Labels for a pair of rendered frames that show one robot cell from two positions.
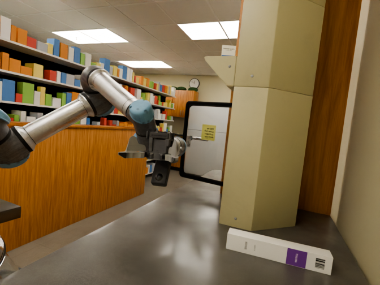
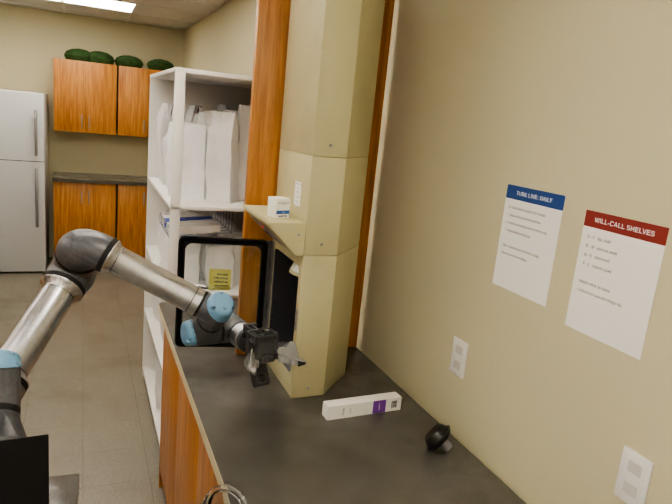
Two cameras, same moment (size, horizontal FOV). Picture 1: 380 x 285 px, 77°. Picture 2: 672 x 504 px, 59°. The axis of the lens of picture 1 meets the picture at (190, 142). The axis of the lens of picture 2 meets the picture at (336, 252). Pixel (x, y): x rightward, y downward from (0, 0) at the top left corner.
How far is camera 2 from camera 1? 126 cm
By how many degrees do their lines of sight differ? 45
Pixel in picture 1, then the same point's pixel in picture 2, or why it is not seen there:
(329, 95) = not seen: hidden behind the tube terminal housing
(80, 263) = (261, 482)
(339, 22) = not seen: hidden behind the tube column
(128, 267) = (293, 467)
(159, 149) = (267, 351)
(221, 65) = (289, 233)
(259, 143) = (329, 310)
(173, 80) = not seen: outside the picture
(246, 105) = (316, 274)
